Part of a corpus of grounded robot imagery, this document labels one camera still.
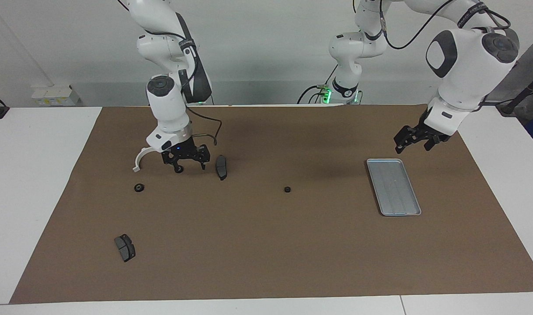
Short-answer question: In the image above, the silver metal tray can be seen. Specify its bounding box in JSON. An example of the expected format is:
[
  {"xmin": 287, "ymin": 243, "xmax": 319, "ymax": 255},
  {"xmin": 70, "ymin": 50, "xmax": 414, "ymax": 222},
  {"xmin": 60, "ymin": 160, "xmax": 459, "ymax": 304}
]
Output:
[{"xmin": 366, "ymin": 158, "xmax": 422, "ymax": 217}]

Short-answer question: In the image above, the dark grey brake pad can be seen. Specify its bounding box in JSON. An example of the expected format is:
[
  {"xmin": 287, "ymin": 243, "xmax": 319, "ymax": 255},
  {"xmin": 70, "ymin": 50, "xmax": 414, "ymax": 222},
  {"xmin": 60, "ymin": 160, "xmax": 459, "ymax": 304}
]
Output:
[
  {"xmin": 114, "ymin": 234, "xmax": 136, "ymax": 263},
  {"xmin": 216, "ymin": 154, "xmax": 229, "ymax": 181}
]

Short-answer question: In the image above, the black stand pole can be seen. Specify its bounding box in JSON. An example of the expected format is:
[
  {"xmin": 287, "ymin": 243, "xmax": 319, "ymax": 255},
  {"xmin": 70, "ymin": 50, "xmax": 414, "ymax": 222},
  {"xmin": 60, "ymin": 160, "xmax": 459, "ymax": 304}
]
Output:
[{"xmin": 496, "ymin": 72, "xmax": 533, "ymax": 115}]

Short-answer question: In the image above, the brown table mat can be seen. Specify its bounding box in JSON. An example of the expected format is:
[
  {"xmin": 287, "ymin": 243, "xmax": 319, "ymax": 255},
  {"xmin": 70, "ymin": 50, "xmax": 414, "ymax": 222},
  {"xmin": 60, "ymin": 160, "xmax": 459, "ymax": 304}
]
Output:
[{"xmin": 9, "ymin": 104, "xmax": 533, "ymax": 305}]

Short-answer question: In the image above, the white curved plastic bracket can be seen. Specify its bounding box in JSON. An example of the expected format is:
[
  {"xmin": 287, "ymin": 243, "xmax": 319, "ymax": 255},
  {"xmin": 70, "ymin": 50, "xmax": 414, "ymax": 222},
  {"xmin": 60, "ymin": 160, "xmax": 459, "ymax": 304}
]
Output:
[{"xmin": 132, "ymin": 147, "xmax": 155, "ymax": 173}]

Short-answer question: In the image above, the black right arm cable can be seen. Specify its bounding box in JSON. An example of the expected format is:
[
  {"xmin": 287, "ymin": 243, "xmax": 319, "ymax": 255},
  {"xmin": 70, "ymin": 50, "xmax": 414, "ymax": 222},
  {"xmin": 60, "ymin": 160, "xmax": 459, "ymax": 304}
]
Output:
[{"xmin": 118, "ymin": 0, "xmax": 223, "ymax": 145}]

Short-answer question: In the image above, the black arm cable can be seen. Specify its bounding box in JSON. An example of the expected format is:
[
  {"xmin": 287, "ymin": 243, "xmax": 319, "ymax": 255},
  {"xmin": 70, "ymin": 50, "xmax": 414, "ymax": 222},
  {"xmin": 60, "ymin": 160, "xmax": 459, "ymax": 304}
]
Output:
[
  {"xmin": 380, "ymin": 0, "xmax": 512, "ymax": 112},
  {"xmin": 118, "ymin": 0, "xmax": 223, "ymax": 145}
]

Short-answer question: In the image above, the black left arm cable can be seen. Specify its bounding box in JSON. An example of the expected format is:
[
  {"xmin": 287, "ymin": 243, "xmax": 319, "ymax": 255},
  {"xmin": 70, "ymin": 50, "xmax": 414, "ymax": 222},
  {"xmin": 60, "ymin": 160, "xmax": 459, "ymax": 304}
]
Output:
[{"xmin": 380, "ymin": 0, "xmax": 512, "ymax": 112}]

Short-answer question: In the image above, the black base cable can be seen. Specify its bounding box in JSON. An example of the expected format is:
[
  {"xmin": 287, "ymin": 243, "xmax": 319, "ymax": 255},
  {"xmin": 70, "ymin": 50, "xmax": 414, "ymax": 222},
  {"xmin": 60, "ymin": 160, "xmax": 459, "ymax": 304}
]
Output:
[{"xmin": 297, "ymin": 65, "xmax": 339, "ymax": 105}]

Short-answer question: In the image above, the white wall socket box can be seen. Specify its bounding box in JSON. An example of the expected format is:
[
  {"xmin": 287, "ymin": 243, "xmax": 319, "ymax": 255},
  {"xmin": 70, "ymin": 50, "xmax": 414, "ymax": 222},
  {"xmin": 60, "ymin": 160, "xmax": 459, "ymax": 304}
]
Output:
[{"xmin": 31, "ymin": 84, "xmax": 82, "ymax": 107}]

